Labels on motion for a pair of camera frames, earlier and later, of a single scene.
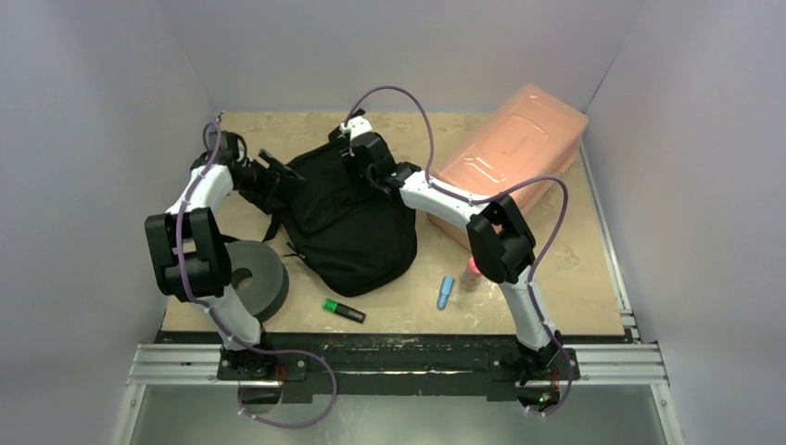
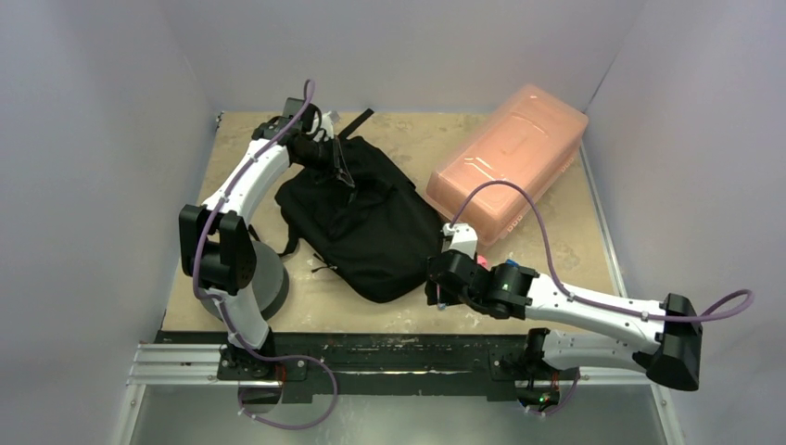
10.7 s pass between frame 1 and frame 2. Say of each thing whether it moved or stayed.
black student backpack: moved
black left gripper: moved
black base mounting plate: stayed
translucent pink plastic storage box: stayed
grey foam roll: stayed
